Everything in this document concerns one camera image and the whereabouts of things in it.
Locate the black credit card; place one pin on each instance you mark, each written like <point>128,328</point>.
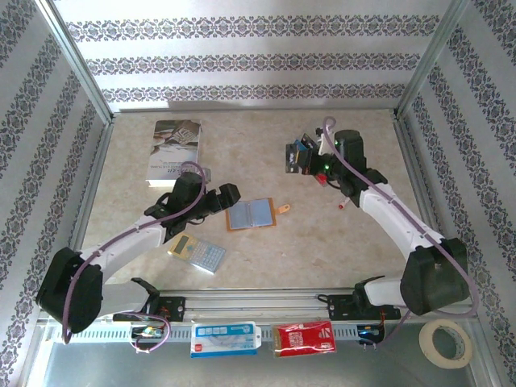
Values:
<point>309,140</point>
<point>292,158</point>

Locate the orange card holder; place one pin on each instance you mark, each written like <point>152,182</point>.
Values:
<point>250,213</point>

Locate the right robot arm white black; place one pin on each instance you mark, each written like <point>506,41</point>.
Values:
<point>435,278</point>

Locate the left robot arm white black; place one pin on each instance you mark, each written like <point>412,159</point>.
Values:
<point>129,242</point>

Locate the blue credit card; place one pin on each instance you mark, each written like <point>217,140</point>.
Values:
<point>300,145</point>

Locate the red credit card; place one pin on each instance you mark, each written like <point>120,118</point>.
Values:
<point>321,177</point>

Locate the clear plastic card organiser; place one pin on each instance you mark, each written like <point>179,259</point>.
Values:
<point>325,184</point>

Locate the red marker pen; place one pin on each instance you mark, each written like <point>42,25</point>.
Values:
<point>342,206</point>

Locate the gold and silver calculator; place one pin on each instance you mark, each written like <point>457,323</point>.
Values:
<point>197,252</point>

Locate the paperback book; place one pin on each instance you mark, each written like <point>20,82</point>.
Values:
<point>177,141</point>

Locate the blue and white packet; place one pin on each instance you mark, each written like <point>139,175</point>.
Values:
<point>223,338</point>

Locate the small circuit board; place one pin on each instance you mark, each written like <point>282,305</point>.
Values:
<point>147,331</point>
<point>369,331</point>

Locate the red packet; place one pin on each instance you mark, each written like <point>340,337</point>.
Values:
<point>304,338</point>

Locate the masking tape roll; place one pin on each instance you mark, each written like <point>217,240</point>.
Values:
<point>424,340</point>

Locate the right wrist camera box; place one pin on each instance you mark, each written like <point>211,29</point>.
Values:
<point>324,145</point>

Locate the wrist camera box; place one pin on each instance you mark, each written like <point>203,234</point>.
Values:
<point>324,145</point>
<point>207,174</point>

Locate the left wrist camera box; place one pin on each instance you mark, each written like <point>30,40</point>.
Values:
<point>207,174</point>

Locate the aluminium side rail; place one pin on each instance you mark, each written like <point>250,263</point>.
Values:
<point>95,173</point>
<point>409,153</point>

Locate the aluminium mounting rail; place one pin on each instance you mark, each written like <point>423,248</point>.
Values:
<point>258,302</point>

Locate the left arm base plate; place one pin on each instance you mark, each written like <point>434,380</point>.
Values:
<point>175,308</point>

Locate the aluminium frame post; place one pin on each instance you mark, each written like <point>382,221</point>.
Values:
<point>429,60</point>
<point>78,64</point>

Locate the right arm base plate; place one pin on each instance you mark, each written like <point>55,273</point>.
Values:
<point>340,308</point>

